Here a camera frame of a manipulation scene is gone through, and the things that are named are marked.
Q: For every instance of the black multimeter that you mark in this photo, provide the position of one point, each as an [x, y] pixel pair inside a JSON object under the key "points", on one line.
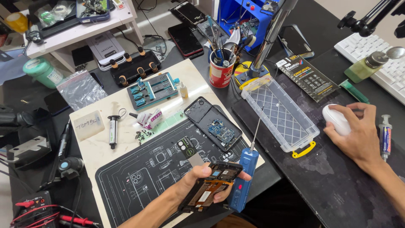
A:
{"points": [[33, 209]]}

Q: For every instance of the bunch of tools in cup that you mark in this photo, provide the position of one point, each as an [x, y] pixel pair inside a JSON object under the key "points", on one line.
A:
{"points": [[220, 50]]}

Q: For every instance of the black phone glossy screen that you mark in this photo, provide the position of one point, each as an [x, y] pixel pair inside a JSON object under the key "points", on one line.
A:
{"points": [[296, 41]]}

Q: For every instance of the green liquid dispenser bottle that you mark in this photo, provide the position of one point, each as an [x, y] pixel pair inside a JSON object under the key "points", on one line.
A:
{"points": [[360, 68]]}

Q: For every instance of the beige work mat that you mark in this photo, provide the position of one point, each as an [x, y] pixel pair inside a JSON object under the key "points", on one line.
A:
{"points": [[126, 148]]}

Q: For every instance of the person's right hand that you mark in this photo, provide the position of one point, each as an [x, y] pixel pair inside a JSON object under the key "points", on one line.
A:
{"points": [[360, 139]]}

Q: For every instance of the black soldering pen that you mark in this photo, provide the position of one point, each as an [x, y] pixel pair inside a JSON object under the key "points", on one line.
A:
{"points": [[63, 142]]}

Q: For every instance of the paste syringe blue red label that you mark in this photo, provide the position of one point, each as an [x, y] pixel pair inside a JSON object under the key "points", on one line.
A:
{"points": [[385, 139]]}

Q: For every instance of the white keyboard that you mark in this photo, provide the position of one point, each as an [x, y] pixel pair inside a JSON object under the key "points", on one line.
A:
{"points": [[364, 47]]}

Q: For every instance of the blue electric screwdriver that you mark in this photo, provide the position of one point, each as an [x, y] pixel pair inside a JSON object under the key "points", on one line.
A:
{"points": [[242, 193]]}

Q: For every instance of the grey metal bracket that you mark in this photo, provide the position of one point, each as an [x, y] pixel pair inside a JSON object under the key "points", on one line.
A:
{"points": [[28, 150]]}

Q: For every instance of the clear plastic box yellow latch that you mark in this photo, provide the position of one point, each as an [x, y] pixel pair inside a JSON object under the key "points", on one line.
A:
{"points": [[278, 110]]}

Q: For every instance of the black clamp fixture orange knobs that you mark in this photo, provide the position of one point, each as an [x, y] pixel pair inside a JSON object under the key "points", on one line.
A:
{"points": [[133, 68]]}

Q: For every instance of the green plastic jar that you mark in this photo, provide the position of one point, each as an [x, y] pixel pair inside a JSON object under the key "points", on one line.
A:
{"points": [[42, 72]]}

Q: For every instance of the person's left hand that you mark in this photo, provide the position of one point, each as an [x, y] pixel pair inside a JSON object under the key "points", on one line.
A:
{"points": [[189, 182]]}

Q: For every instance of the small yellow liquid bottle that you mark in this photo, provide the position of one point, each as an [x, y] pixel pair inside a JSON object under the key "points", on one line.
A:
{"points": [[184, 91]]}

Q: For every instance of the black phone display assembly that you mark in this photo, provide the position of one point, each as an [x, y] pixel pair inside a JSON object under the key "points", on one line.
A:
{"points": [[218, 172]]}

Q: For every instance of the opened phone grey inside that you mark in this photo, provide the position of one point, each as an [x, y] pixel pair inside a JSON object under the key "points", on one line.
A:
{"points": [[210, 30]]}

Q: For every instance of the black phone under bag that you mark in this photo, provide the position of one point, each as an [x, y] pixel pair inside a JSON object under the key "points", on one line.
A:
{"points": [[55, 103]]}

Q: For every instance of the opened black phone blue board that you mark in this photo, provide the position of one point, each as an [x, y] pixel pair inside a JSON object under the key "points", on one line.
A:
{"points": [[205, 120]]}

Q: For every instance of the white pink glue tube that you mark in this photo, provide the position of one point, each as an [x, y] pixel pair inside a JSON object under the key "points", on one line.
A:
{"points": [[148, 118]]}

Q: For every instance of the pile of small screws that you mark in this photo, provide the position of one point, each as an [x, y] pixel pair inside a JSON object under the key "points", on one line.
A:
{"points": [[144, 135]]}

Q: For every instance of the blue phone holder fixture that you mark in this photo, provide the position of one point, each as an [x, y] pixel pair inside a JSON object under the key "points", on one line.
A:
{"points": [[155, 90]]}

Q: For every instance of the translucent white lidded box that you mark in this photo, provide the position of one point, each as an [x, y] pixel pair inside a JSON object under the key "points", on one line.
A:
{"points": [[88, 126]]}

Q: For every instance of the metal stand pole yellow base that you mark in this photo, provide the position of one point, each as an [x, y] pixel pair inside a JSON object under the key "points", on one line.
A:
{"points": [[269, 38]]}

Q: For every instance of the black phone red edge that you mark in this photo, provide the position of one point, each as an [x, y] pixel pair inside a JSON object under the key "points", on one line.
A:
{"points": [[185, 41]]}

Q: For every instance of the clear plastic bag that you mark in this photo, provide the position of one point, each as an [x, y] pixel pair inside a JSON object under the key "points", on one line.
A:
{"points": [[80, 90]]}

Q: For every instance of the yellow tape roll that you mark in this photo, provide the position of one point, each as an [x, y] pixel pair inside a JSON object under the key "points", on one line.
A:
{"points": [[16, 22]]}

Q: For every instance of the black phone cracked screen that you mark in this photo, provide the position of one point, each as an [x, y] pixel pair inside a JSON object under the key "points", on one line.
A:
{"points": [[188, 12]]}

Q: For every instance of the black product packet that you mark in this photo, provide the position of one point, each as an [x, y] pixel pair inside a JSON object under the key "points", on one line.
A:
{"points": [[307, 77]]}

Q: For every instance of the white computer mouse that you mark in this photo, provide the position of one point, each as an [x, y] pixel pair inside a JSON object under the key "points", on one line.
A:
{"points": [[335, 118]]}

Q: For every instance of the stack of white battery boxes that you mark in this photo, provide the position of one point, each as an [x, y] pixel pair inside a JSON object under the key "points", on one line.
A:
{"points": [[106, 47]]}

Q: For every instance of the green plastic tube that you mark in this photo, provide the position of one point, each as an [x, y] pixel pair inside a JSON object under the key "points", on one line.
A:
{"points": [[354, 91]]}

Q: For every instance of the blue power supply box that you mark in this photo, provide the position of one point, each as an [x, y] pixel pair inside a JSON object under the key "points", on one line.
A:
{"points": [[234, 12]]}

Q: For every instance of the large black desk mat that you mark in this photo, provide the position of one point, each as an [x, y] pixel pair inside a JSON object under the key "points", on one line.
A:
{"points": [[316, 177]]}

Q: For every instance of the white desk shelf with clutter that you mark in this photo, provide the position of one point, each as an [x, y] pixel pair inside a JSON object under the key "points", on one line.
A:
{"points": [[79, 28]]}

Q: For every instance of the black repair mat white drawings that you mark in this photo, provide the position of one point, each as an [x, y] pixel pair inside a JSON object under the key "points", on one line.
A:
{"points": [[148, 177]]}

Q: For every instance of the red cup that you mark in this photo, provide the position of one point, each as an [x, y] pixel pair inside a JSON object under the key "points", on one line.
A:
{"points": [[220, 74]]}

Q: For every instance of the red multimeter probe leads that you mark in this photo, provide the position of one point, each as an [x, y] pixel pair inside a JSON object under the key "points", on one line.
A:
{"points": [[72, 219]]}

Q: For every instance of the black green pry card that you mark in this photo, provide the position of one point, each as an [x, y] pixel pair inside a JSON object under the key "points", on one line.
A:
{"points": [[187, 147]]}

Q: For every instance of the black flux syringe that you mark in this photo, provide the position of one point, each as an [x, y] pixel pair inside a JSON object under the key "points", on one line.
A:
{"points": [[113, 129]]}

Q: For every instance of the black device blue button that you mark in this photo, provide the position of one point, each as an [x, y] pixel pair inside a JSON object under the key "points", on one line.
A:
{"points": [[69, 166]]}

